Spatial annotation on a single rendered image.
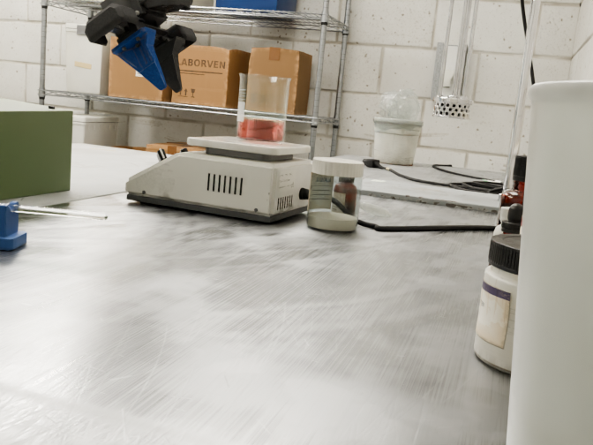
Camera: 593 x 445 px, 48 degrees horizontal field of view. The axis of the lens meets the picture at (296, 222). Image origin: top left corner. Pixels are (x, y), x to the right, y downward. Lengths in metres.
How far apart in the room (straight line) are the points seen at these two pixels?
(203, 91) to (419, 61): 1.01
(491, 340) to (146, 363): 0.19
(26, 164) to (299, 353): 0.54
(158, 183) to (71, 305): 0.39
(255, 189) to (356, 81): 2.57
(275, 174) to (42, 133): 0.29
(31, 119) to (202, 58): 2.37
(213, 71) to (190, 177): 2.37
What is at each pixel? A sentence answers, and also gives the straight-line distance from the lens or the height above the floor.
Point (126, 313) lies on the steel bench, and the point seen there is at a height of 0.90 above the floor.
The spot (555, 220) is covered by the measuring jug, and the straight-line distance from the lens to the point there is 0.19.
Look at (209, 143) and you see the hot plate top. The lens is 0.79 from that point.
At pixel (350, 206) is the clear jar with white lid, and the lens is 0.75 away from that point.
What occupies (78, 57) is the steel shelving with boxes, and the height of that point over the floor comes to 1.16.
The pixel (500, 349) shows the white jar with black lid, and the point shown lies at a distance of 0.40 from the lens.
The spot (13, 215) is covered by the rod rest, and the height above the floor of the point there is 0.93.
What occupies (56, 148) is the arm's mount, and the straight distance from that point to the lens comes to 0.89.
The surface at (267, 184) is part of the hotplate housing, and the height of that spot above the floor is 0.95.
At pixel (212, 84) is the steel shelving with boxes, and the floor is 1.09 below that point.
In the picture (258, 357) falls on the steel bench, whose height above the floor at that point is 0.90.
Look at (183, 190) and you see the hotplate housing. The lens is 0.80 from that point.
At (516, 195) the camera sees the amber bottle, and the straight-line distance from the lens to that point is 0.69.
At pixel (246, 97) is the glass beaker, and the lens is 0.81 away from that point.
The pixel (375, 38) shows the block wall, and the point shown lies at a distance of 3.30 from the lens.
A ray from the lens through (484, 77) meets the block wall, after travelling 3.22.
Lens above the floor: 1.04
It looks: 10 degrees down
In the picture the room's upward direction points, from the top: 6 degrees clockwise
